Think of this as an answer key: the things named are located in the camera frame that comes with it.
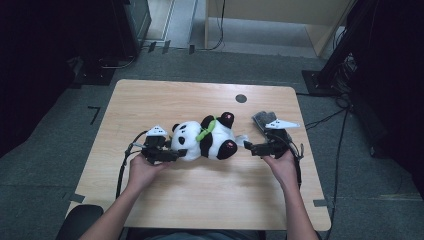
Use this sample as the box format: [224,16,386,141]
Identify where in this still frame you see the black angled floor tape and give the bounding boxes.
[87,105,102,126]

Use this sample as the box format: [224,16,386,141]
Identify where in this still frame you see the long black floor cable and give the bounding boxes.
[324,106,350,240]

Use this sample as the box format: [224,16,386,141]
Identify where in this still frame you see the hand-held gripper cable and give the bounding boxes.
[115,130,149,199]
[286,141,305,189]

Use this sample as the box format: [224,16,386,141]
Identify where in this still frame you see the panda plush toy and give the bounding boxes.
[169,111,249,162]

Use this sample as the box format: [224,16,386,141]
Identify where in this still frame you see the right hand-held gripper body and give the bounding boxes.
[264,118,301,159]

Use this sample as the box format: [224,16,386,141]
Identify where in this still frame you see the person's left hand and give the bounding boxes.
[128,153,173,194]

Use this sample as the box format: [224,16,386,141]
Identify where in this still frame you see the short black floor cable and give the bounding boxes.
[304,108,349,132]

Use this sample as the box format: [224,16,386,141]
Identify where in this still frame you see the right hand-held gripper cable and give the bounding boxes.
[286,141,305,189]

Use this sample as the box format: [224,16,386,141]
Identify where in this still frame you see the dark cabinet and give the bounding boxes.
[109,0,153,61]

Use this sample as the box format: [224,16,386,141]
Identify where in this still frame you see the left hand-held gripper cable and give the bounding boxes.
[115,130,149,199]

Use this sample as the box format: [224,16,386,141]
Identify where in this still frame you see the light wooden cabinet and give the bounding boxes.
[203,0,354,58]

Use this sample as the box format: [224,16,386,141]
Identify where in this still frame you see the person's clothing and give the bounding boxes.
[126,228,268,240]

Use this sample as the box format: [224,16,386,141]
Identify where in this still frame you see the grey cloth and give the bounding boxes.
[251,110,278,138]

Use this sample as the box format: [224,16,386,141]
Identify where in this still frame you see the person's right hand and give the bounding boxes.
[263,150,300,192]

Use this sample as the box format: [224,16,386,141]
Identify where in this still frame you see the black hanging cable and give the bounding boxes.
[199,0,227,52]

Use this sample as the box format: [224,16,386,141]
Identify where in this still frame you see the black chair armrest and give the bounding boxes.
[54,204,104,240]

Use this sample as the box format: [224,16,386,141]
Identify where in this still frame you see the dark curtain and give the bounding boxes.
[0,0,116,158]
[346,0,424,201]

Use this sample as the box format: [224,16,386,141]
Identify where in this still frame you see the tangled cable bundle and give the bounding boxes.
[334,53,358,101]

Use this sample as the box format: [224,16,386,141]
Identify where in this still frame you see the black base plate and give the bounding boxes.
[71,58,116,87]

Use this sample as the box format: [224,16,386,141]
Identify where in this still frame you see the black metal stand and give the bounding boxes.
[301,0,379,98]

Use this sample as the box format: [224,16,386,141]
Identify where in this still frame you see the grey cable loop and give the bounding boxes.
[98,54,138,70]

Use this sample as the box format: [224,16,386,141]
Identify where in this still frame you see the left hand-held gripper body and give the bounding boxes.
[141,125,169,165]

